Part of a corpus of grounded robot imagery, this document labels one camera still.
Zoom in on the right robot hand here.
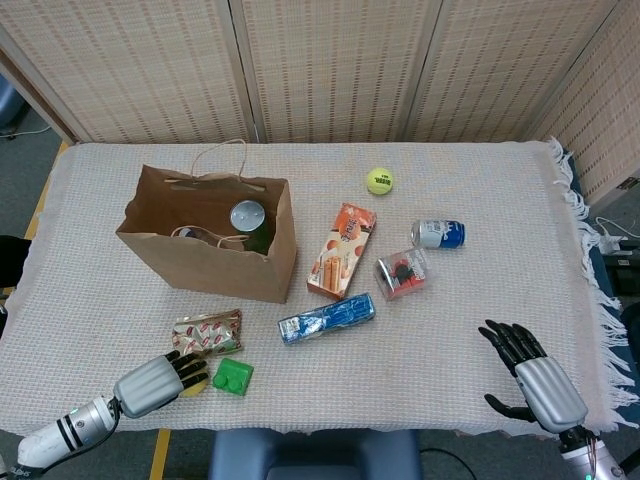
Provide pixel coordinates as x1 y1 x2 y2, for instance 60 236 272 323
477 319 589 434

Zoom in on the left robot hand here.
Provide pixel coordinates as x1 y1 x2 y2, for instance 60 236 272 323
111 349 211 419

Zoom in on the yellow pear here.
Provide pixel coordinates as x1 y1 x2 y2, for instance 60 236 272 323
176 356 209 399

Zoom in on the silver red snack bag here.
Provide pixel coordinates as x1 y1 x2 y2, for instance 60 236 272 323
171 308 245 359

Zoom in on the green toy building block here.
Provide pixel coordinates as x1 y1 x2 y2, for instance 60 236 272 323
211 357 255 398

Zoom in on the brown paper bag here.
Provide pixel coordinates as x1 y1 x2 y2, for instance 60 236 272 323
114 139 299 306

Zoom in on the green Pringles chips can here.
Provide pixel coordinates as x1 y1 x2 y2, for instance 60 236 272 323
229 199 276 257

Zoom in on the clear bag of toys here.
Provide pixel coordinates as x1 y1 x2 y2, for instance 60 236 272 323
374 247 433 302

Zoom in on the white woven tablecloth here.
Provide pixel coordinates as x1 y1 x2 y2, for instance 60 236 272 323
0 136 634 437

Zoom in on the black equipment box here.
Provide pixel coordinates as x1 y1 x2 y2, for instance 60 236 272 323
601 253 640 297

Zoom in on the blue cookie pack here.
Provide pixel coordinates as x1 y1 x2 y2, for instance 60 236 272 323
277 292 377 347

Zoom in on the blue and silver soda can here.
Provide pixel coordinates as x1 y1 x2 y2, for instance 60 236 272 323
410 218 467 250

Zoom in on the orange wafer roll box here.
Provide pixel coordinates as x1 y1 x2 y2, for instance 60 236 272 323
305 201 379 302

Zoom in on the yellow tennis ball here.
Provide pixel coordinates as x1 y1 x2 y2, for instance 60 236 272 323
365 166 397 197

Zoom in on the blue office chair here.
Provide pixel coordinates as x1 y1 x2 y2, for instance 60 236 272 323
0 81 27 129

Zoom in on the woven folding screen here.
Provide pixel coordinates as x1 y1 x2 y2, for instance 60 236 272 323
0 0 640 207

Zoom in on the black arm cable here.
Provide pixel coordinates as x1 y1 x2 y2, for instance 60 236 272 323
74 398 122 454

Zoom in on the black floor cable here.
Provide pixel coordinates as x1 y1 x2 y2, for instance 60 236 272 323
418 446 479 479

